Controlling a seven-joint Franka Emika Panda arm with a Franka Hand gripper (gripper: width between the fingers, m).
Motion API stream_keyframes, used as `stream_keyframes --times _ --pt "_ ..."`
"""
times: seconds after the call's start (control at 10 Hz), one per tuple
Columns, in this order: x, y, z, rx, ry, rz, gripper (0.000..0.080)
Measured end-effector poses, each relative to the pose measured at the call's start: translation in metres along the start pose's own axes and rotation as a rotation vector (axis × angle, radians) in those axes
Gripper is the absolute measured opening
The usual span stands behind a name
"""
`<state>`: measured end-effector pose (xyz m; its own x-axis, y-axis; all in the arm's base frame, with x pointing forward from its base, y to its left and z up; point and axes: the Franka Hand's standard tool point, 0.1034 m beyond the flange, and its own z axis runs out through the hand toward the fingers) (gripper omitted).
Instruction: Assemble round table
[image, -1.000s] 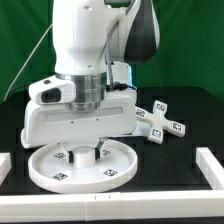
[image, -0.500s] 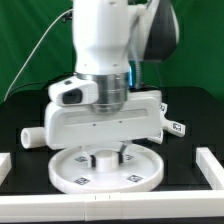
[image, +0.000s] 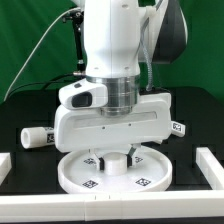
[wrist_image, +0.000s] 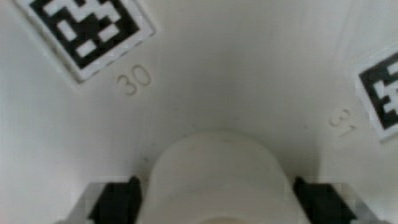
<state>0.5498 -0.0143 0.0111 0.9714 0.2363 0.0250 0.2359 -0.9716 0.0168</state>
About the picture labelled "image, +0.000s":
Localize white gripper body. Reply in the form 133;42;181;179
54;92;171;152

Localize white round table top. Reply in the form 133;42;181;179
58;146;173;194

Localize white cross-shaped table base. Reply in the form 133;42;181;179
171;121;185;137

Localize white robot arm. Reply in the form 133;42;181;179
54;0;187;152

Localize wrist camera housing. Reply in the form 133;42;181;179
59;79;108;110

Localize black base cable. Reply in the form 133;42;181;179
6;71;88;98

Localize white left fence rail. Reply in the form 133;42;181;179
0;153;12;185

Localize white fence rail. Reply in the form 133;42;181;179
0;190;224;223
196;147;224;190
0;153;12;185

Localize white right fence rail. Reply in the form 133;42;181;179
196;147;224;190

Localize white front fence rail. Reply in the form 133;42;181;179
0;190;224;223

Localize black camera on stand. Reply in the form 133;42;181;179
62;8;86;74

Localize white camera cable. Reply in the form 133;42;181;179
2;7;82;103

